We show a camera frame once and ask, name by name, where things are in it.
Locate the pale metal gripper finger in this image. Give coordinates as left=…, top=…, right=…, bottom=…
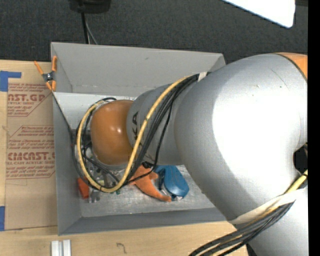
left=89, top=188, right=102, bottom=204

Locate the small orange block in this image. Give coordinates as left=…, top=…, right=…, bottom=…
left=76, top=177, right=90, bottom=200

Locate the grey metal bin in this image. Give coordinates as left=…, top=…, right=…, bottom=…
left=50, top=41, right=227, bottom=236

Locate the orange toy animal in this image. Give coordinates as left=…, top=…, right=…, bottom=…
left=129, top=164, right=173, bottom=203

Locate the brown cardboard board, red print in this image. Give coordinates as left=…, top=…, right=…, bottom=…
left=0, top=59, right=59, bottom=231

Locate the blue rounded plastic thing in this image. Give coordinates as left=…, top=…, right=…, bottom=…
left=152, top=164, right=190, bottom=201

